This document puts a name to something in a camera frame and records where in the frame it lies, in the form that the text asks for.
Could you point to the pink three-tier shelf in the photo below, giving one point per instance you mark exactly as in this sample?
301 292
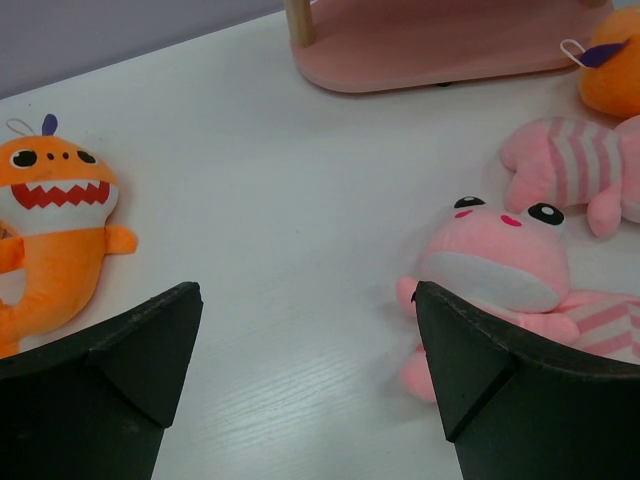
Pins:
372 46

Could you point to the pink striped plush lower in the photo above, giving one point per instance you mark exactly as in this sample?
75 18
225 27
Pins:
608 328

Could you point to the orange shark plush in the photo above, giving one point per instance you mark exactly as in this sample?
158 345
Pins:
56 199
609 66

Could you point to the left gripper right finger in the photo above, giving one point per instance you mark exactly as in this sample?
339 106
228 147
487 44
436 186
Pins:
519 406

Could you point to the pink plush with face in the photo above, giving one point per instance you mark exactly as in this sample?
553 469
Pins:
512 266

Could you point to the pink striped plush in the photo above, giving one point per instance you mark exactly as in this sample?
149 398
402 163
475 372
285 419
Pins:
568 162
608 328

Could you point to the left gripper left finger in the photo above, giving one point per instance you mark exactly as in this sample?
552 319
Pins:
96 404

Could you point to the pink striped plush upper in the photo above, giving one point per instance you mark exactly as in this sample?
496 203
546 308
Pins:
568 162

